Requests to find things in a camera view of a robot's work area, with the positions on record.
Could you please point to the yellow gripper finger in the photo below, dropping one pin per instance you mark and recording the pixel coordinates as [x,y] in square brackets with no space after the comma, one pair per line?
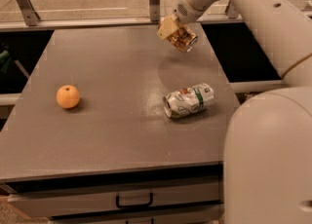
[167,26]

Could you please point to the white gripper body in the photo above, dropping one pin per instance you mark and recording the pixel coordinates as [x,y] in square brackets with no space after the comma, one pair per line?
[182,11]

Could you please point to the orange crushed can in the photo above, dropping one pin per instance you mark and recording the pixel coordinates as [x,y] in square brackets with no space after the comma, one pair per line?
[183,39]

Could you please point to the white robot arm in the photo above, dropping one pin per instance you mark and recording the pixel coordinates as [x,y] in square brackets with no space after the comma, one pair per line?
[267,168]

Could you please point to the white green crushed can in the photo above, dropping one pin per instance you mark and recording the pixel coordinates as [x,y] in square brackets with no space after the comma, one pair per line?
[188,101]

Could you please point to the orange fruit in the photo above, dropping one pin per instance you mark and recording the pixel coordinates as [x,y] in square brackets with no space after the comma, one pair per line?
[68,96]

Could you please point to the green object at left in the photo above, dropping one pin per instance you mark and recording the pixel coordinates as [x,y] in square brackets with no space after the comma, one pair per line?
[5,59]

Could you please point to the lower grey drawer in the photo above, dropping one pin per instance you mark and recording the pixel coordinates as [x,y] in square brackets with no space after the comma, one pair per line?
[200,214]

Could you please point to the grey drawer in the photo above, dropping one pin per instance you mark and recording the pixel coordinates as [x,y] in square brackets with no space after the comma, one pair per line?
[200,214]
[56,203]

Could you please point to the upper grey drawer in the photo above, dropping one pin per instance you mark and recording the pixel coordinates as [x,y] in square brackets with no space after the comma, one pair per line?
[56,203]

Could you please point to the right metal rail bracket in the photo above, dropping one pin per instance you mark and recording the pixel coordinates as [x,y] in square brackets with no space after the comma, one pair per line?
[231,11]

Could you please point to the left metal rail bracket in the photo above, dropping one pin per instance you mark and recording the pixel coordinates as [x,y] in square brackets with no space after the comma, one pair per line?
[30,16]

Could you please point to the horizontal metal rail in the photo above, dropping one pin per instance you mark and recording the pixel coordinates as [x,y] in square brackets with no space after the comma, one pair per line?
[89,23]

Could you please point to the black drawer handle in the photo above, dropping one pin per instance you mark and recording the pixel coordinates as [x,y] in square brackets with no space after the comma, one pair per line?
[134,201]

